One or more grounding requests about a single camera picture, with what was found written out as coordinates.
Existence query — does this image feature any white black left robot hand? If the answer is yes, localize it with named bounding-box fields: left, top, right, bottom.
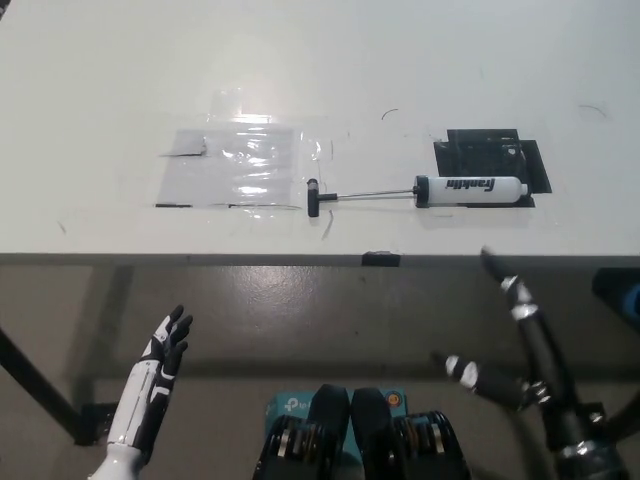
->
left=106, top=304, right=196, bottom=452

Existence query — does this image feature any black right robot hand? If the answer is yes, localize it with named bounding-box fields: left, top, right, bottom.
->
left=430, top=245, right=609, bottom=451

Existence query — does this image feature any white air pump black handle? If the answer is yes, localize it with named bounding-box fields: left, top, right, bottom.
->
left=306, top=174, right=529, bottom=220

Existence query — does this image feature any black slanted table leg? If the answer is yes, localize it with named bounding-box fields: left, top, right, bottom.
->
left=0, top=324, right=84, bottom=444

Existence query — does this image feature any teal router box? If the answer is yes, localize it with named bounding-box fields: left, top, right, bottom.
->
left=264, top=388, right=410, bottom=464

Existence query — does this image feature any small black tape piece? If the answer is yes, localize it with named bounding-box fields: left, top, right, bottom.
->
left=362, top=249, right=402, bottom=267

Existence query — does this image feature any black tape square patch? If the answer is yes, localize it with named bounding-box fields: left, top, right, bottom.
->
left=432, top=128, right=555, bottom=209

